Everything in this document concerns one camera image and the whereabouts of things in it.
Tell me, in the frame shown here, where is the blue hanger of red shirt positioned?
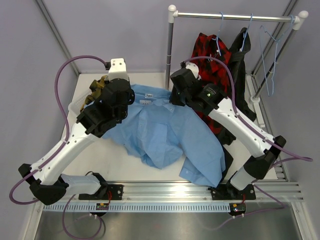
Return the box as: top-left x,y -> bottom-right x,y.
215,12 -> 224,57

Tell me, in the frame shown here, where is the purple cable loop left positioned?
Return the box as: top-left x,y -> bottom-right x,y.
61,193 -> 107,238

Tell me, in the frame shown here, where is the purple cable loop right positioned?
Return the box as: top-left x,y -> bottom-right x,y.
194,184 -> 287,230

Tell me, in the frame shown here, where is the light blue shirt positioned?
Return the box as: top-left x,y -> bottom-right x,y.
103,84 -> 226,187

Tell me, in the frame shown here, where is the white plastic basket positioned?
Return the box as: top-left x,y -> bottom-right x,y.
67,72 -> 111,118

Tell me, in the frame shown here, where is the light blue wire hanger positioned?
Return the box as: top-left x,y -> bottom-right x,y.
254,15 -> 296,98

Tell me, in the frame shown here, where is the dark grey striped shirt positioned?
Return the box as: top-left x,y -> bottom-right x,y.
213,27 -> 257,181

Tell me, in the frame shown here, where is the blue hanger of grey shirt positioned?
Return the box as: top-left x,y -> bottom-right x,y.
239,13 -> 254,52

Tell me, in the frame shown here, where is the yellow plaid shirt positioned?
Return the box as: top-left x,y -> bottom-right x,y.
80,75 -> 110,112

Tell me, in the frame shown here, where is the purple cable loop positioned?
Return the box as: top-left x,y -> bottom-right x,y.
194,184 -> 287,230
61,193 -> 107,238

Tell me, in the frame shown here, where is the white slotted cable duct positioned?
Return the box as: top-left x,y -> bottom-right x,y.
43,202 -> 231,213

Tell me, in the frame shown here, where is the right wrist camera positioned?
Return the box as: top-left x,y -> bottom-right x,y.
180,61 -> 201,80

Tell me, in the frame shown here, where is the red black plaid shirt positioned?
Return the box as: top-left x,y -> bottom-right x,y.
191,33 -> 232,135

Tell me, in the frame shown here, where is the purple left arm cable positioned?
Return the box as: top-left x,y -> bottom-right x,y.
8,55 -> 108,205

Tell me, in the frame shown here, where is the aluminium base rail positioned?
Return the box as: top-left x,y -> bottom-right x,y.
111,181 -> 304,202

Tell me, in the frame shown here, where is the metal clothes rack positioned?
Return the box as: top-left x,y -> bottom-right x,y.
164,4 -> 309,128

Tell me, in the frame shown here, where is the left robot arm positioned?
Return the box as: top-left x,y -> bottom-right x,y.
18,76 -> 135,205

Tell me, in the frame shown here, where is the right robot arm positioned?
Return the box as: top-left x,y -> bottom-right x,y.
170,68 -> 287,200

